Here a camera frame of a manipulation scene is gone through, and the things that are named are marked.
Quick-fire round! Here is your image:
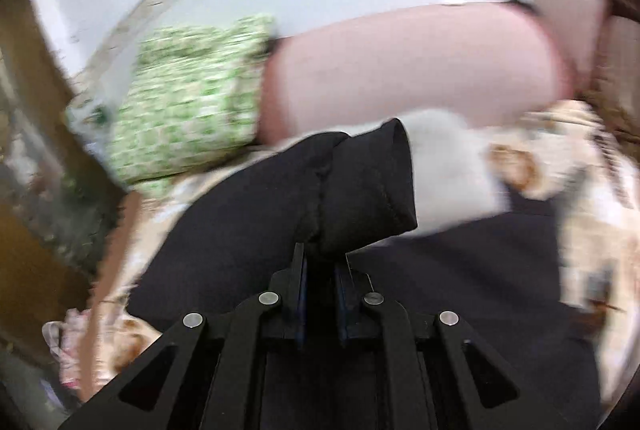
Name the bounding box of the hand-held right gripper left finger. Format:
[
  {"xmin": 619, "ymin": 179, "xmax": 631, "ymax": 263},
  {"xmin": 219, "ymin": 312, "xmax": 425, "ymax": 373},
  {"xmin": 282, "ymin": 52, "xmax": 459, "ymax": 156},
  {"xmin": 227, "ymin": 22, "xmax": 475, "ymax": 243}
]
[{"xmin": 59, "ymin": 243, "xmax": 308, "ymax": 430}]

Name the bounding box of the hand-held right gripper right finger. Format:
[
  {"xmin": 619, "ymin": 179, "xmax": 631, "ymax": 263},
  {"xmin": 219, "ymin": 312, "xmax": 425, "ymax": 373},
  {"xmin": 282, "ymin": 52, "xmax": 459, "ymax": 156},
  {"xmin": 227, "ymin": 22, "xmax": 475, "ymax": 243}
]
[{"xmin": 334, "ymin": 255, "xmax": 576, "ymax": 430}]

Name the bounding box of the black garment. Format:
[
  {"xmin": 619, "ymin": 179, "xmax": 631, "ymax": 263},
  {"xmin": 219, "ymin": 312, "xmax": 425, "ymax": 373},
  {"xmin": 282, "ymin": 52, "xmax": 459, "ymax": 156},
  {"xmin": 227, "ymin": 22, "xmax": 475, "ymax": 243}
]
[{"xmin": 127, "ymin": 118, "xmax": 603, "ymax": 430}]

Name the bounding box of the white cloth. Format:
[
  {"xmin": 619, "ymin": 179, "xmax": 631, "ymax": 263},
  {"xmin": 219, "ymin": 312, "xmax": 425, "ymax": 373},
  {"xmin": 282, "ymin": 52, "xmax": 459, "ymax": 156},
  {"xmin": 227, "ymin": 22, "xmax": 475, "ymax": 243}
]
[{"xmin": 345, "ymin": 109, "xmax": 511, "ymax": 235}]

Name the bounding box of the green patterned pillow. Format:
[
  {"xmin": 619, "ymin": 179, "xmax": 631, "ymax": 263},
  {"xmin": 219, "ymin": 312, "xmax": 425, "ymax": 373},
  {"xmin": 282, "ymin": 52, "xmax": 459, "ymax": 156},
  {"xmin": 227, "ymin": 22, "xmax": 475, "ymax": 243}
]
[{"xmin": 66, "ymin": 14, "xmax": 277, "ymax": 195}]

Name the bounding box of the pink patterned cloth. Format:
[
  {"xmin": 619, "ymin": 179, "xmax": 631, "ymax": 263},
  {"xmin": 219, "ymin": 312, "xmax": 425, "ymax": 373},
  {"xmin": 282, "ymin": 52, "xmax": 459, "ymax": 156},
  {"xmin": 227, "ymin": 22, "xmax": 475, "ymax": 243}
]
[{"xmin": 42, "ymin": 307, "xmax": 93, "ymax": 391}]

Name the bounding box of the pink pillow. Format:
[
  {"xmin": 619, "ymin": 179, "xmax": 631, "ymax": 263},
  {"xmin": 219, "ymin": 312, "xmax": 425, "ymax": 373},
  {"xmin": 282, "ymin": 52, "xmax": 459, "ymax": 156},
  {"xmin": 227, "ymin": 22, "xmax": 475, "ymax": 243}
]
[{"xmin": 256, "ymin": 4, "xmax": 576, "ymax": 145}]

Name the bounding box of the floral printed bedsheet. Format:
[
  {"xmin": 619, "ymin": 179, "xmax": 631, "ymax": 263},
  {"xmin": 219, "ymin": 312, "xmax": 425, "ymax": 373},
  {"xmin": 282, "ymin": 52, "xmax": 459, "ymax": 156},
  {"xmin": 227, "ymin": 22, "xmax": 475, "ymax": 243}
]
[{"xmin": 80, "ymin": 98, "xmax": 640, "ymax": 406}]

